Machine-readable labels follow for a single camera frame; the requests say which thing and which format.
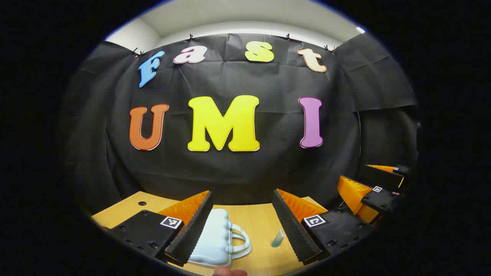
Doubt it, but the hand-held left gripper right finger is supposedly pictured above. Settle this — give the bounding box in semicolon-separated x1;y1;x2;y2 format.
272;189;376;266

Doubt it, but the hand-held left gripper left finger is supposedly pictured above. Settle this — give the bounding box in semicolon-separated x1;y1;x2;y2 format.
101;190;214;267

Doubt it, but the clear blue skin care sachet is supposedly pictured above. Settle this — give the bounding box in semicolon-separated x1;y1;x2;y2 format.
271;228;285;248

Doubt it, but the light blue suitcase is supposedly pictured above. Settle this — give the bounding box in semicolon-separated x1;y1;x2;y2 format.
188;208;252;268

